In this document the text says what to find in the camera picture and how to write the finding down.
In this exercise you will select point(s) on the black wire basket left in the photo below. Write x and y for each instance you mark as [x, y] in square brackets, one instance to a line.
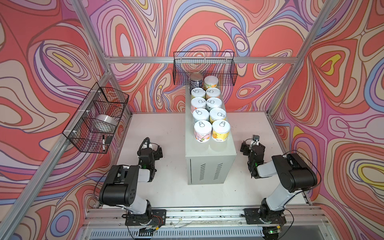
[85, 134]

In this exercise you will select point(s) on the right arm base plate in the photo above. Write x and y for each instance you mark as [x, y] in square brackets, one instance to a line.
[255, 216]

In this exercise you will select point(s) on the orange peach can large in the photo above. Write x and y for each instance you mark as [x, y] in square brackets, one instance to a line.
[210, 82]

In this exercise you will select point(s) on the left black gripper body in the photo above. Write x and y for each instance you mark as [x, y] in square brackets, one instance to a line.
[154, 156]

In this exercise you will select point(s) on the green label can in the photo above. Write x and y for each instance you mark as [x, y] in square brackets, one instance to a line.
[198, 93]

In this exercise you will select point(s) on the grey metal cabinet counter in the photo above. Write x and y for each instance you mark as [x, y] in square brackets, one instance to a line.
[209, 162]

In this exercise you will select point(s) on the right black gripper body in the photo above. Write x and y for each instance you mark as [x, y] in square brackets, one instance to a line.
[247, 151]

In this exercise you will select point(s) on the silver tape roll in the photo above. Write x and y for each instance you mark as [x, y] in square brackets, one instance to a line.
[107, 119]

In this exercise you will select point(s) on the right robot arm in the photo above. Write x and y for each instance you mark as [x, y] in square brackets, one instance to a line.
[294, 174]

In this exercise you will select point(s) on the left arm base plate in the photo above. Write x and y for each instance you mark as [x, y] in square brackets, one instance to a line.
[152, 218]

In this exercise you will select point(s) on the black wire basket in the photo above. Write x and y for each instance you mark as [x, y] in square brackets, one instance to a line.
[208, 63]
[85, 134]

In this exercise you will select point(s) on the black marker pen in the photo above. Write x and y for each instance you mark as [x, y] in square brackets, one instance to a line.
[103, 143]

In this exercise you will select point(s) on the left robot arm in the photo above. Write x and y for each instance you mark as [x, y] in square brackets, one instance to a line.
[121, 183]

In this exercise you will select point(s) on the white lid can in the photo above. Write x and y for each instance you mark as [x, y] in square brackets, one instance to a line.
[202, 131]
[212, 103]
[200, 114]
[198, 103]

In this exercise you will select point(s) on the black wire basket back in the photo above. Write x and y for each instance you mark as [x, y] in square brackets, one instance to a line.
[208, 63]

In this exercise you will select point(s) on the group can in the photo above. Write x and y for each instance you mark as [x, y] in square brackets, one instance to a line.
[213, 93]
[221, 130]
[217, 114]

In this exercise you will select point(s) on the dark blue tomato can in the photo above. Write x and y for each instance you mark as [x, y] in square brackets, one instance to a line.
[196, 80]

